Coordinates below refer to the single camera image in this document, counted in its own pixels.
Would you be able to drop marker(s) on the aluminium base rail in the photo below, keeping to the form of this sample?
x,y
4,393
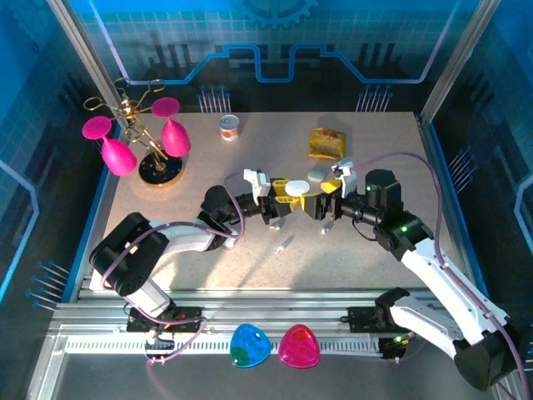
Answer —
x,y
270,306

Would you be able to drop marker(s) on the black controller board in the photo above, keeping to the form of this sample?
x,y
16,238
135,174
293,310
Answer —
x,y
393,348

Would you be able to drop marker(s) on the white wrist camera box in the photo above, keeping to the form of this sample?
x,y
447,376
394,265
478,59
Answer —
x,y
347,177
260,183

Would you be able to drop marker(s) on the aluminium frame post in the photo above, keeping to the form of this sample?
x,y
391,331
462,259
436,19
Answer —
x,y
458,58
83,58

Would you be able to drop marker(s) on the white earbud charging case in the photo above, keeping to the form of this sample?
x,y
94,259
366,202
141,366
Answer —
x,y
296,187

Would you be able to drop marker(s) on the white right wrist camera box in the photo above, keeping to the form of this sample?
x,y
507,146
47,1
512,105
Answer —
x,y
347,177

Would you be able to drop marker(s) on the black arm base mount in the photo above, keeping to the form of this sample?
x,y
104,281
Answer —
x,y
362,318
187,314

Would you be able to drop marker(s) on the mint green earbud charging case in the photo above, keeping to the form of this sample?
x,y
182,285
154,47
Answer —
x,y
316,175

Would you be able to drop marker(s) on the orange fruit can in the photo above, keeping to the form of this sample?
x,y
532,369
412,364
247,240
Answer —
x,y
230,129

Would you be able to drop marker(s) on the pink wine glass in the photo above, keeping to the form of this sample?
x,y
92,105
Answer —
x,y
175,139
118,156

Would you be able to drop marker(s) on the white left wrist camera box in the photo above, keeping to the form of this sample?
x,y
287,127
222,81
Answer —
x,y
260,183

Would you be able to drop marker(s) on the yellow snack packet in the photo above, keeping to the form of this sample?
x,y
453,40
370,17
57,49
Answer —
x,y
327,143

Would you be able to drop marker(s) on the pink triangular plastic dish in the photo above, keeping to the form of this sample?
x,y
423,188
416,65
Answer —
x,y
299,346

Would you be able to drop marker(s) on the gold rack with marble base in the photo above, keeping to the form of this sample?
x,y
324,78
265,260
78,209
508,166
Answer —
x,y
160,171

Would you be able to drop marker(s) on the blue triangular plastic dish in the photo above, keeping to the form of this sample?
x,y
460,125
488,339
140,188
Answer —
x,y
250,346

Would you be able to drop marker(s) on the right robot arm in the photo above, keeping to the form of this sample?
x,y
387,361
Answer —
x,y
441,283

